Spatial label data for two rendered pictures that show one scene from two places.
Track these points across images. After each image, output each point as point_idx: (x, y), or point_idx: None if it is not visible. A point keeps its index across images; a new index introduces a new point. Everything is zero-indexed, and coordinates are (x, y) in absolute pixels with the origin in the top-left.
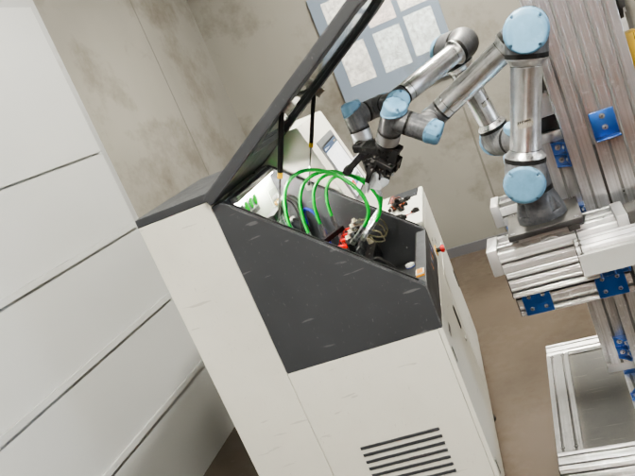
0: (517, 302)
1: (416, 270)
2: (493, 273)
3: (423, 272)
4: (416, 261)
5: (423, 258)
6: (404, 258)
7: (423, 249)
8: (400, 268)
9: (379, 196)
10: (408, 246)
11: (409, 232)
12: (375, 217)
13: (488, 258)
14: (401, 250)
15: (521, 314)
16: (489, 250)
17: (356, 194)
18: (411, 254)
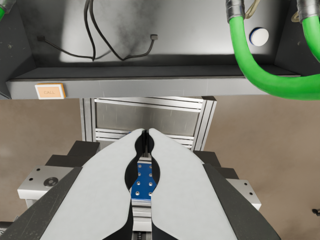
0: (70, 149)
1: (55, 85)
2: (34, 168)
3: (39, 98)
4: (126, 80)
5: (128, 94)
6: (290, 29)
7: (175, 94)
8: (271, 15)
9: (265, 92)
10: (298, 47)
11: (313, 65)
12: (302, 13)
13: (22, 183)
14: (302, 28)
15: (75, 142)
16: (22, 192)
17: None
18: (287, 45)
